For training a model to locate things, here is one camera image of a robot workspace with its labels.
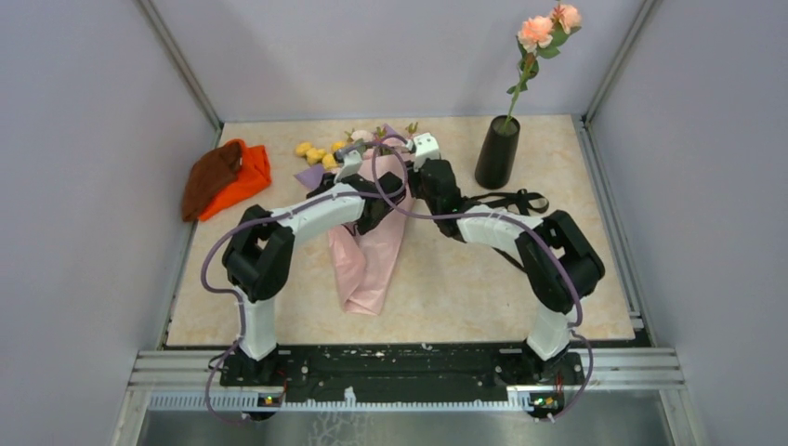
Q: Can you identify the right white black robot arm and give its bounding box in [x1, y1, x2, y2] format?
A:
[406, 160, 606, 383]

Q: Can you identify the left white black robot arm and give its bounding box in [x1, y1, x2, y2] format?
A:
[218, 172, 407, 385]

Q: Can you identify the black ribbon with gold lettering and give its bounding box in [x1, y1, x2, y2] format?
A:
[469, 189, 549, 216]

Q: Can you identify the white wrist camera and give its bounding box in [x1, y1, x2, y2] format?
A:
[334, 147, 363, 183]
[406, 132, 441, 172]

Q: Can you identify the pink wrapping paper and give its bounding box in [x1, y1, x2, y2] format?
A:
[326, 153, 414, 318]

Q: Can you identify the purple wrapping paper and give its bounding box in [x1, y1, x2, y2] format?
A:
[295, 164, 334, 190]

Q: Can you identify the aluminium corner frame post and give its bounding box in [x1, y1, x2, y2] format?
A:
[133, 0, 224, 132]

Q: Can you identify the right aluminium frame post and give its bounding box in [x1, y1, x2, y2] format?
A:
[583, 0, 663, 126]

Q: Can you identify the orange cloth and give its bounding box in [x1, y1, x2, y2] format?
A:
[199, 138, 272, 221]

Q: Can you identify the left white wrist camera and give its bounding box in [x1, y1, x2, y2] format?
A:
[334, 147, 363, 183]

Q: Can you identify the peach flower stem in vase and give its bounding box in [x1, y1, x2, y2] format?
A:
[500, 1, 584, 136]

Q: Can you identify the pink and white flower bunch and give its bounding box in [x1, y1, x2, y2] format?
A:
[345, 122, 419, 155]

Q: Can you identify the aluminium front rail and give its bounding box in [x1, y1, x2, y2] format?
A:
[128, 348, 685, 413]

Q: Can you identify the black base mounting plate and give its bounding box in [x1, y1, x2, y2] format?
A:
[209, 341, 585, 386]

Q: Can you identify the yellow rose bunch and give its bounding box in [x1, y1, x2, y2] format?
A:
[295, 141, 346, 170]

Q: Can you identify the black vase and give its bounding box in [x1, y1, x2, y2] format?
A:
[474, 115, 520, 190]

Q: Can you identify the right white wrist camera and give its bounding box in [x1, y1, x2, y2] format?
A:
[406, 132, 441, 172]

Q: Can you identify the brown cloth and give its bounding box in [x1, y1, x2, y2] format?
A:
[180, 141, 243, 222]

